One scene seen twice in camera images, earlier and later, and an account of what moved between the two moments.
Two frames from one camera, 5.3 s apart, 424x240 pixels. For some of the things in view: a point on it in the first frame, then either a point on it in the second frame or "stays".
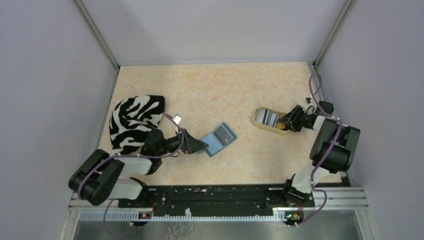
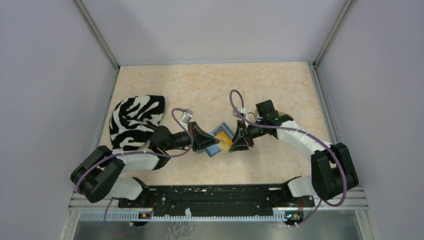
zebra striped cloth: [131, 119] stays
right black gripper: [294, 115] -> [240, 138]
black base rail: [215, 198] stays
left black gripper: [191, 145] -> [201, 139]
